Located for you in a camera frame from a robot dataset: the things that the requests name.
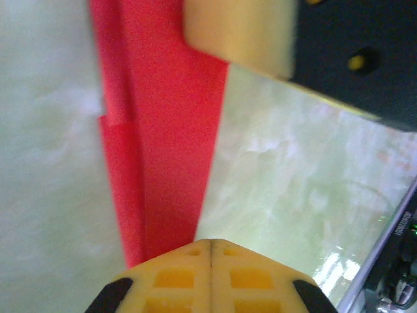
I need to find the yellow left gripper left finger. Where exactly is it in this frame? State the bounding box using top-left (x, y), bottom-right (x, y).
top-left (85, 239), bottom-right (212, 313)

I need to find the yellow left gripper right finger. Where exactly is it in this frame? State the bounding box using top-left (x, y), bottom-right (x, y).
top-left (211, 239), bottom-right (339, 313)

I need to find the long aluminium base rail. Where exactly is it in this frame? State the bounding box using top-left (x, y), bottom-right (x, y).
top-left (337, 175), bottom-right (417, 313)

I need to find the red cloth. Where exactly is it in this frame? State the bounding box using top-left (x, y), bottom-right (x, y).
top-left (87, 0), bottom-right (231, 270)

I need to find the black controller board with wires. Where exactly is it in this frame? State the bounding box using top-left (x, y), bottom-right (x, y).
top-left (364, 195), bottom-right (417, 313)

